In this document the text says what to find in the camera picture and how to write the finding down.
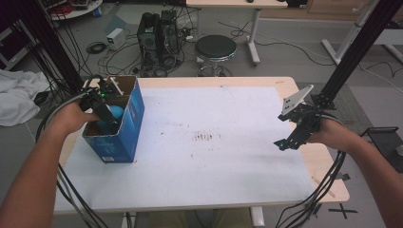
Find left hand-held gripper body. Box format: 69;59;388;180
79;74;125;112

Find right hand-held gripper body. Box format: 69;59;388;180
278;85;322;143

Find blue bottle with white cap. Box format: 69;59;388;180
96;104;125;131

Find blue cardboard box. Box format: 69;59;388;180
81;74;145;164

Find person's right hand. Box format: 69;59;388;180
305;117;354;152

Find person's left hand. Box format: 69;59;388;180
47;101;100;137

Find grey floor mat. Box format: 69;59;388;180
296;83;374;137

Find small white box device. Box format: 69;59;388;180
106;28;127;51

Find white crumpled cloth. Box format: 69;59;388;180
0;68;51;127

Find black computer tower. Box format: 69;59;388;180
160;9;180;69
136;11;163;77

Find black tape cross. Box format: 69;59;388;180
328;202;358;220

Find white table leg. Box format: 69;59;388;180
250;206;265;228

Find round white table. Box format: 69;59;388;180
41;0;104;22

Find dark equipment shelf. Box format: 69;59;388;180
0;18;41;71

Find white paper table mat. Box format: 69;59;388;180
54;85;317;212

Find person's legs in khaki pants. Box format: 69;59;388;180
148;208;253;228

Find black round stool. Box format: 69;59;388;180
194;34;238;78

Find wooden desk with white leg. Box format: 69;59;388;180
185;0;289;66

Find coiled black cable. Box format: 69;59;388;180
86;41;108;55

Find right gripper black cable bundle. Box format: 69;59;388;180
275;113;347;228

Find gripper black cable bundle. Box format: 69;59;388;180
35;74;108;228
275;113;347;228

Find black metal frame post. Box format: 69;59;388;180
312;0;403;110
18;0;85;93

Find long black floor cable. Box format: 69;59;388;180
218;20;336;67

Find black wire rack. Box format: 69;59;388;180
360;126;403;174

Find left gripper black cable bundle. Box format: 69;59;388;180
35;74;108;228

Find white metal stand frame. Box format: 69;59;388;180
321;0;403;66

